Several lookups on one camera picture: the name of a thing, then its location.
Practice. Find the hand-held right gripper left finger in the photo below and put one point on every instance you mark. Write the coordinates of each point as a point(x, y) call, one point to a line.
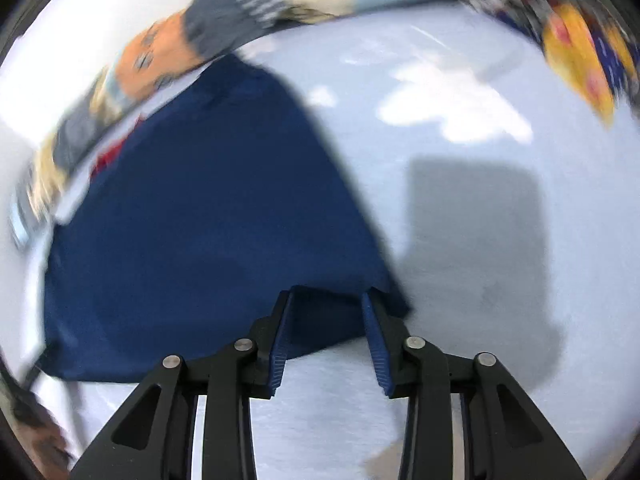
point(280, 350)

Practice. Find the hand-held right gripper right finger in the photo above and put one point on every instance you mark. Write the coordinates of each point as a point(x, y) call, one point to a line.
point(377, 345)

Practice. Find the navy blue work jacket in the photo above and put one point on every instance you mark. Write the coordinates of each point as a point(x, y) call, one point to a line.
point(200, 235)

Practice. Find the light blue cloud bed sheet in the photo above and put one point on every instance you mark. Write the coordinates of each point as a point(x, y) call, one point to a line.
point(475, 235)

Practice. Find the rolled patchwork quilt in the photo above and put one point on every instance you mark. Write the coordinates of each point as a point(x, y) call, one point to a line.
point(225, 15)

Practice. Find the dark patterned cloth with yellow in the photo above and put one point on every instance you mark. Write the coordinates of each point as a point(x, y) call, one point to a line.
point(575, 45)

